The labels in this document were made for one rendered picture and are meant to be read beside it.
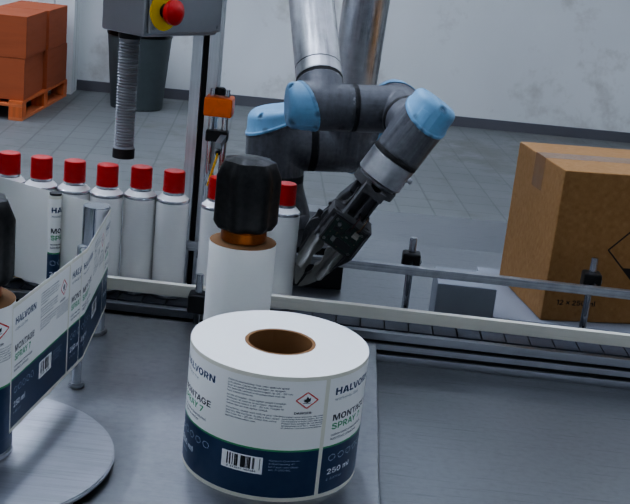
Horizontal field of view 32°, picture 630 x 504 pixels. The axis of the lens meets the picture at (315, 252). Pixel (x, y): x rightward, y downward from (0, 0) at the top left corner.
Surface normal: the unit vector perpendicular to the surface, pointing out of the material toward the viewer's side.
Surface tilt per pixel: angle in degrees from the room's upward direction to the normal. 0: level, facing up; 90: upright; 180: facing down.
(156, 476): 0
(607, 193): 90
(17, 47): 90
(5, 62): 90
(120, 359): 0
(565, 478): 0
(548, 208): 90
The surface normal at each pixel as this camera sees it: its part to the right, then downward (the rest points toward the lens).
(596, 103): 0.04, 0.29
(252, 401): -0.19, 0.26
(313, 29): -0.08, -0.47
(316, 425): 0.47, 0.30
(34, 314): 0.98, 0.14
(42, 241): -0.51, 0.19
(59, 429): 0.11, -0.95
